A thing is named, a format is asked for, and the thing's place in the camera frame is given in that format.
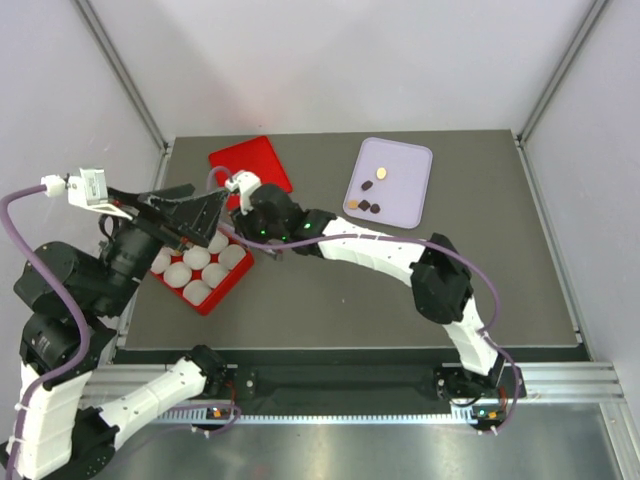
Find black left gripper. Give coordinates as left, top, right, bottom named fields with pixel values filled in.
left=95, top=181, right=232, bottom=315

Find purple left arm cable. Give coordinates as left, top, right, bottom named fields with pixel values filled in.
left=0, top=183, right=241, bottom=471

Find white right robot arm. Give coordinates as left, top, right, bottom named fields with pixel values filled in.
left=225, top=172, right=505, bottom=399

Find red box lid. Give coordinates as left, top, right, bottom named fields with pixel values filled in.
left=206, top=136, right=293, bottom=211

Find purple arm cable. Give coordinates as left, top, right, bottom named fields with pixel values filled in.
left=0, top=183, right=241, bottom=471
left=206, top=167, right=524, bottom=436

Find lavender plastic tray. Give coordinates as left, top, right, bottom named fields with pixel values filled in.
left=343, top=137, right=433, bottom=230

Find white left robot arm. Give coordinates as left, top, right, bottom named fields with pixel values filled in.
left=1, top=180, right=228, bottom=479

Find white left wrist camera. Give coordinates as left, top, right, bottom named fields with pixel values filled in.
left=40, top=168, right=133, bottom=220

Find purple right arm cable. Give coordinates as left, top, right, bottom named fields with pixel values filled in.
left=206, top=167, right=524, bottom=436

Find red chocolate box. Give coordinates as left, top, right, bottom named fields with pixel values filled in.
left=150, top=230, right=254, bottom=316

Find metal tongs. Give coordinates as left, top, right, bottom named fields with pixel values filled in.
left=230, top=209, right=283, bottom=260

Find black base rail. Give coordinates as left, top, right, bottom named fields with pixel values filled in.
left=204, top=348, right=526, bottom=416

